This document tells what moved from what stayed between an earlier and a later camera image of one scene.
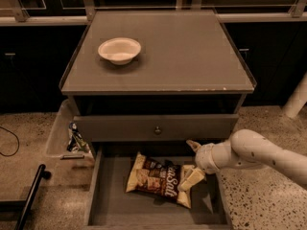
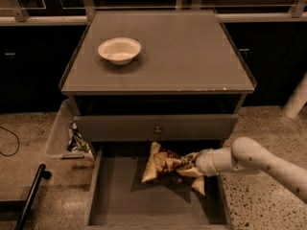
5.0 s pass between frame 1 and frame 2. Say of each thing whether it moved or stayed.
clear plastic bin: stayed
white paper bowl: stayed
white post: stayed
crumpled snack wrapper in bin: stayed
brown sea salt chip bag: moved
